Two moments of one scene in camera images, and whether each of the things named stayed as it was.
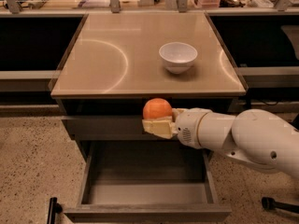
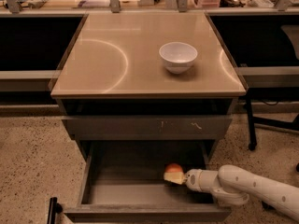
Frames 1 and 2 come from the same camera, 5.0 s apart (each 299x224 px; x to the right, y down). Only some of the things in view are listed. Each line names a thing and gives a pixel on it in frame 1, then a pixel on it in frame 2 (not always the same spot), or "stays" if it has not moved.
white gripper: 187,126 to 192,179
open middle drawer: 147,181 stays
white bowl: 177,57 stays
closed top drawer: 108,128 stays
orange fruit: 156,108 to 174,167
